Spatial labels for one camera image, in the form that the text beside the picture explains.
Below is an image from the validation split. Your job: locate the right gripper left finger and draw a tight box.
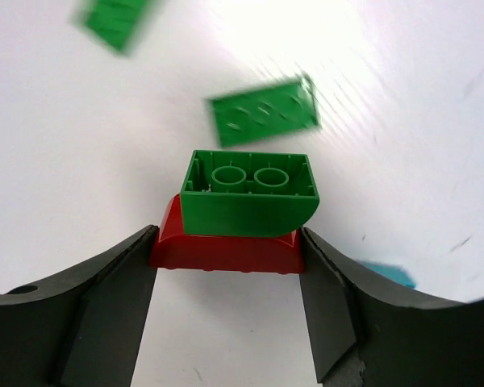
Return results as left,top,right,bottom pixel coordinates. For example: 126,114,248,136
0,225,158,386

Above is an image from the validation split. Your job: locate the green long lego brick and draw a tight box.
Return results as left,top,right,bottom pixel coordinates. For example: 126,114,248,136
207,73,319,148

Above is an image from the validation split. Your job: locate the green curved lego brick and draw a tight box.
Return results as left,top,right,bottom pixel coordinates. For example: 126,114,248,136
180,150,320,238

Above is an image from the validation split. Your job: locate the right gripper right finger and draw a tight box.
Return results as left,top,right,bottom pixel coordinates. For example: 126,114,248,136
299,228,484,386

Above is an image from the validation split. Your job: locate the red arched lego brick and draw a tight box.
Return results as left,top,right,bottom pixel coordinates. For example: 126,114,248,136
149,195,304,274

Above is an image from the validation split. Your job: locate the green lego brick centre left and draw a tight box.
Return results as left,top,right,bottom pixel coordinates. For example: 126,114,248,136
70,0,167,56

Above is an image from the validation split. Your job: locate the blue lego brick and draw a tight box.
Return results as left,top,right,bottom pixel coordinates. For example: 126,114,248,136
359,261,416,289

